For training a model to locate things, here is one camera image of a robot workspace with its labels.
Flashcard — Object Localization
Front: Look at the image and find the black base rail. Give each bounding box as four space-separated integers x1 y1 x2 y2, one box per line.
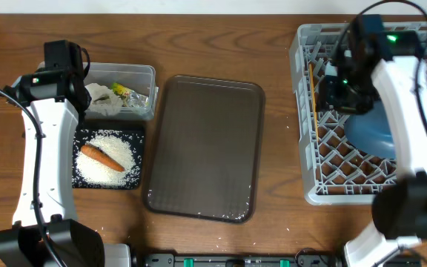
131 248 348 267

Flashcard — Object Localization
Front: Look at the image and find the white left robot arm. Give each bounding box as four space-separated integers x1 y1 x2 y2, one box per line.
0 70 132 266

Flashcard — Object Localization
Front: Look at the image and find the clear plastic bin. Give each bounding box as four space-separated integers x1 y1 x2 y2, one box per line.
37 61 159 121

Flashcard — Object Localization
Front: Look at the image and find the light blue bowl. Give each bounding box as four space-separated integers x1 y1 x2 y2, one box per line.
324 62 338 77

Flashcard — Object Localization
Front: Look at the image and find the brown serving tray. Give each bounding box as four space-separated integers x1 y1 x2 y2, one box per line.
143 76 265 224

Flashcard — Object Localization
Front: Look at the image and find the white tissue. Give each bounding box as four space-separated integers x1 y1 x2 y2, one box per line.
85 83 123 116

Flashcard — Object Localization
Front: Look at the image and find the foil snack wrapper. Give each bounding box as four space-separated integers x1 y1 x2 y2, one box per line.
110 83 148 108

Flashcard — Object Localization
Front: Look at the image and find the orange carrot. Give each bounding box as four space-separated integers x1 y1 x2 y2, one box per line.
80 145 125 172

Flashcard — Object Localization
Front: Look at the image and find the wooden chopstick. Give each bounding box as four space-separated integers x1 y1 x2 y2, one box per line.
308 63 318 139

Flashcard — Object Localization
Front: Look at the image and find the white rice pile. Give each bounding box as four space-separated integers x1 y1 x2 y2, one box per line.
73 131 142 189

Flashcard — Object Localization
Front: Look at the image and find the black tray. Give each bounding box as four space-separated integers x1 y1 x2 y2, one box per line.
72 121 145 190

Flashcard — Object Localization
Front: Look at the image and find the dark blue plate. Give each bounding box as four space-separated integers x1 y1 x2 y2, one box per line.
344 102 395 159

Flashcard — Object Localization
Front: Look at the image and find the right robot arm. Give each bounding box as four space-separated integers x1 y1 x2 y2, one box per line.
320 30 427 266

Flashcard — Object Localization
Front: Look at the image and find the grey dishwasher rack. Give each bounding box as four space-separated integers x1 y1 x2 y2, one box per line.
289 22 427 205

